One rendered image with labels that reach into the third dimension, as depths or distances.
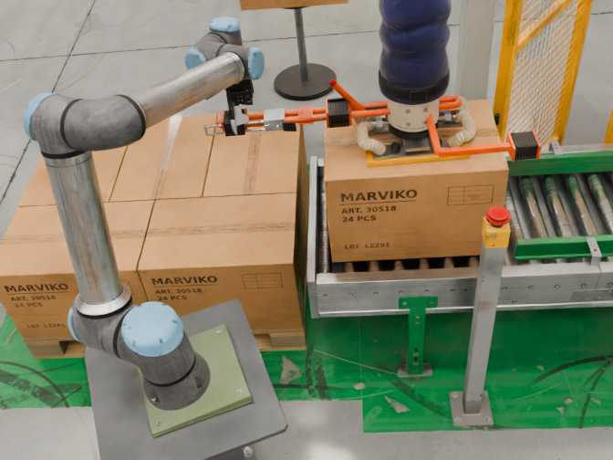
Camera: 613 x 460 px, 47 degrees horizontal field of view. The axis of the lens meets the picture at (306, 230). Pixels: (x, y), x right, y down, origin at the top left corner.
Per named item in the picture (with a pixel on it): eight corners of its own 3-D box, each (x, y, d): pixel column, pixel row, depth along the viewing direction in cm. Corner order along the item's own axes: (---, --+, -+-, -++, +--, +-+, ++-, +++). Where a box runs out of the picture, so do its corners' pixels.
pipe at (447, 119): (456, 103, 248) (457, 89, 244) (469, 146, 230) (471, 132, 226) (360, 111, 249) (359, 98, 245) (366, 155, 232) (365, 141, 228)
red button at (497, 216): (506, 214, 204) (508, 203, 201) (511, 231, 199) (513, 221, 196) (483, 215, 205) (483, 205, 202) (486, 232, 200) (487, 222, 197)
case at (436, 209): (480, 182, 282) (488, 99, 254) (497, 255, 253) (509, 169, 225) (331, 191, 286) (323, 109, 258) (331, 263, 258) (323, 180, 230)
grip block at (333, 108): (350, 109, 240) (349, 95, 236) (352, 127, 233) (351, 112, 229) (326, 112, 240) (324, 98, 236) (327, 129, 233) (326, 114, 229)
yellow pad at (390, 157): (464, 141, 238) (465, 129, 235) (470, 159, 231) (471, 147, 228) (364, 149, 240) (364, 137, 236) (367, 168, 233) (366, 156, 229)
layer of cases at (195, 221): (308, 172, 359) (301, 108, 331) (303, 329, 288) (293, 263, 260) (82, 185, 368) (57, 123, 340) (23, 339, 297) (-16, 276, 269)
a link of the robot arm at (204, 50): (209, 55, 197) (233, 33, 204) (176, 50, 202) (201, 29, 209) (217, 83, 203) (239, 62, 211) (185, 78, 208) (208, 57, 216)
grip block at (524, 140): (532, 141, 218) (535, 129, 214) (539, 159, 212) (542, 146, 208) (504, 144, 218) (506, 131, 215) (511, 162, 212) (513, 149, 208)
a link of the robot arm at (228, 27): (201, 26, 208) (218, 10, 214) (208, 62, 217) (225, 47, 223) (227, 31, 205) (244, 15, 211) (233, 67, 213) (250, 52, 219)
